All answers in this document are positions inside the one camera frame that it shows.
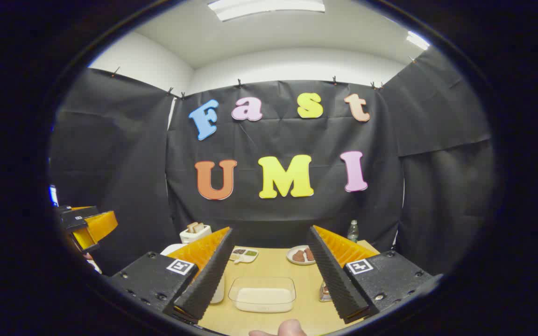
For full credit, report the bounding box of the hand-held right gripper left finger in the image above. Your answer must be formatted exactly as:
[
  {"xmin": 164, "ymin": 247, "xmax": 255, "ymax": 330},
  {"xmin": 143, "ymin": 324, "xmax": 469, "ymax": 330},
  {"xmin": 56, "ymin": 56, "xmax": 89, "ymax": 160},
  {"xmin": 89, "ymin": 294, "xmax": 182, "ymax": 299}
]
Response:
[{"xmin": 108, "ymin": 227, "xmax": 234, "ymax": 325}]

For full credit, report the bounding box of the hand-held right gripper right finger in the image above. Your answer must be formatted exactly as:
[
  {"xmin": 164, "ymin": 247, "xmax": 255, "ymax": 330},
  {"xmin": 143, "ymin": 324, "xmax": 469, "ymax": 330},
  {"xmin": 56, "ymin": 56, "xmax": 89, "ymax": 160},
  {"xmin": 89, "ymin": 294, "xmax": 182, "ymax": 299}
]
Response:
[{"xmin": 307, "ymin": 225, "xmax": 435, "ymax": 325}]

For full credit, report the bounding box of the white rice cooker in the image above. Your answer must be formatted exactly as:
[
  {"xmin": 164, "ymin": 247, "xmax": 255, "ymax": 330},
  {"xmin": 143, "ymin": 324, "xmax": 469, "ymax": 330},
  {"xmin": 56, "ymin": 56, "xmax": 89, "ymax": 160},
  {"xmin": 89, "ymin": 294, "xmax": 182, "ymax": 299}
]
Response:
[{"xmin": 161, "ymin": 243, "xmax": 226, "ymax": 305}]

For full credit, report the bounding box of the white rice heap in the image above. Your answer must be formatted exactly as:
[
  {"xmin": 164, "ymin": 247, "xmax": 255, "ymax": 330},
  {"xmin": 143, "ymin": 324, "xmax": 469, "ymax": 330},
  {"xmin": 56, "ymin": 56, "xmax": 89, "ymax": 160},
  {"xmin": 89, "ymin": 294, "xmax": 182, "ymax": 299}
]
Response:
[{"xmin": 235, "ymin": 287, "xmax": 293, "ymax": 311}]

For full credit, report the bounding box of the white toaster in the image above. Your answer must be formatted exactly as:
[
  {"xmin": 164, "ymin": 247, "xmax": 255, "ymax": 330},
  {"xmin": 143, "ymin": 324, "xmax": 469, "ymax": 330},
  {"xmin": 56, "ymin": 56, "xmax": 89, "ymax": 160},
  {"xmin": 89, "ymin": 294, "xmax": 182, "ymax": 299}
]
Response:
[{"xmin": 179, "ymin": 224, "xmax": 212, "ymax": 245}]

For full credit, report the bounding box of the white divided grain dish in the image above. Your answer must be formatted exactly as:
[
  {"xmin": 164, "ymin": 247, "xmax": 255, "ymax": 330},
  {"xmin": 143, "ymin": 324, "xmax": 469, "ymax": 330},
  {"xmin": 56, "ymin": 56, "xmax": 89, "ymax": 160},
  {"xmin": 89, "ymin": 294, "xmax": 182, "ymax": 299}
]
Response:
[{"xmin": 229, "ymin": 247, "xmax": 259, "ymax": 265}]

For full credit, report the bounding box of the white round plate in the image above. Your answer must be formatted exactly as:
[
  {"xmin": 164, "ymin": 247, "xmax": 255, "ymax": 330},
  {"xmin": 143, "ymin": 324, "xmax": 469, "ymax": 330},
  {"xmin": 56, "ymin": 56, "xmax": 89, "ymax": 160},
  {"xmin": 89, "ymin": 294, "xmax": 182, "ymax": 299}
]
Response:
[{"xmin": 286, "ymin": 245, "xmax": 317, "ymax": 266}]

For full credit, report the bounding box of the clear plastic container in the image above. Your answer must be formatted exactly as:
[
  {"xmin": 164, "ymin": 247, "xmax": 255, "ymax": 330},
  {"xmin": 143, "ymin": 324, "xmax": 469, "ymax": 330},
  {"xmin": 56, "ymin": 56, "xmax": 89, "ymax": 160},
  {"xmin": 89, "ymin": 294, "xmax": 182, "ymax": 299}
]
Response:
[{"xmin": 228, "ymin": 276, "xmax": 297, "ymax": 314}]

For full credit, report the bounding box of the ceiling light panel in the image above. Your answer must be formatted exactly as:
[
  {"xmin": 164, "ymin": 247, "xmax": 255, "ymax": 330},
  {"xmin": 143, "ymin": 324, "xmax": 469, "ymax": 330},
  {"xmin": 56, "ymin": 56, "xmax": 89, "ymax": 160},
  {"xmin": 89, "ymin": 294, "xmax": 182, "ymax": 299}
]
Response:
[
  {"xmin": 406, "ymin": 31, "xmax": 431, "ymax": 51},
  {"xmin": 207, "ymin": 0, "xmax": 326, "ymax": 22}
]

